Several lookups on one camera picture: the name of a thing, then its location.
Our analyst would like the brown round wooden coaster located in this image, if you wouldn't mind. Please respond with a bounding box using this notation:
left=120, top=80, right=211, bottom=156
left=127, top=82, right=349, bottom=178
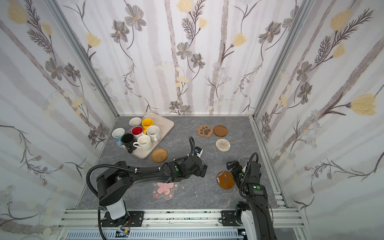
left=213, top=125, right=228, bottom=137

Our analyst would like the light blue mug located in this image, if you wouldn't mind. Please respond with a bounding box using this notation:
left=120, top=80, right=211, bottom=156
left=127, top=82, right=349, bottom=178
left=112, top=128, right=126, bottom=146

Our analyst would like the cream mug front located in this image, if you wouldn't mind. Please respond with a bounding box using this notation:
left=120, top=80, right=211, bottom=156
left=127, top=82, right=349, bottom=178
left=133, top=135, right=152, bottom=151

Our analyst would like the white mug right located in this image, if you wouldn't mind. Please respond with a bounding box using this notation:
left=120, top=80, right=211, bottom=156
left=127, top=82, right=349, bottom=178
left=146, top=125, right=162, bottom=143

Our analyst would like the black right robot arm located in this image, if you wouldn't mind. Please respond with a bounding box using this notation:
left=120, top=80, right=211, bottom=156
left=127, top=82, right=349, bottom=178
left=227, top=161, right=277, bottom=240

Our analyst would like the woven rattan round coaster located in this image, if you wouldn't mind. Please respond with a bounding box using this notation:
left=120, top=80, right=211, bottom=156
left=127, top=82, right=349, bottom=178
left=151, top=149, right=168, bottom=163

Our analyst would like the black mug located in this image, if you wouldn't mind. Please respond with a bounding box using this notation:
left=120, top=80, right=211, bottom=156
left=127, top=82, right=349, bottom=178
left=121, top=133, right=136, bottom=154

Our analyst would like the glossy amber round coaster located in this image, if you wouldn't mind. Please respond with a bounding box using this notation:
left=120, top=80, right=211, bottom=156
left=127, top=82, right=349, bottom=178
left=216, top=171, right=235, bottom=190

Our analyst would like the pink cherry blossom coaster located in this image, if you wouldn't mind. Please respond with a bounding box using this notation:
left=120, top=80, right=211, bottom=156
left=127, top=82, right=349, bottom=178
left=153, top=183, right=179, bottom=200

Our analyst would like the brown paw print coaster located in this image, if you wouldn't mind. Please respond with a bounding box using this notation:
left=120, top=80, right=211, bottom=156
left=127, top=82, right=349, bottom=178
left=197, top=125, right=214, bottom=138

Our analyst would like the beige rectangular tray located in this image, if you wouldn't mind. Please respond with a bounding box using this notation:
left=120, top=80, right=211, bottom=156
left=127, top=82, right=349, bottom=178
left=117, top=113, right=175, bottom=159

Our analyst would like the black corrugated cable conduit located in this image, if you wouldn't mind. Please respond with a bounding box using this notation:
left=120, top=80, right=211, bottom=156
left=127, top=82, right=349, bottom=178
left=85, top=163, right=163, bottom=199

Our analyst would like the yellow mug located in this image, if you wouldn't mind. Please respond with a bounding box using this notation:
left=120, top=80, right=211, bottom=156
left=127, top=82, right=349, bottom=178
left=142, top=118, right=154, bottom=134

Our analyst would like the white woven rope coaster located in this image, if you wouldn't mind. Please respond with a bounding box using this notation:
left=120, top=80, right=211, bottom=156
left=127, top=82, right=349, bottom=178
left=216, top=139, right=231, bottom=152

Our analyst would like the white mug back left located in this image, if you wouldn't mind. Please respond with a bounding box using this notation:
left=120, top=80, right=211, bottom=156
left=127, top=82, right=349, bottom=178
left=129, top=117, right=142, bottom=128

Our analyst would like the red interior white mug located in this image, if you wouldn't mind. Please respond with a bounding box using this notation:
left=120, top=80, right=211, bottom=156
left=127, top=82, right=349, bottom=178
left=131, top=126, right=144, bottom=141

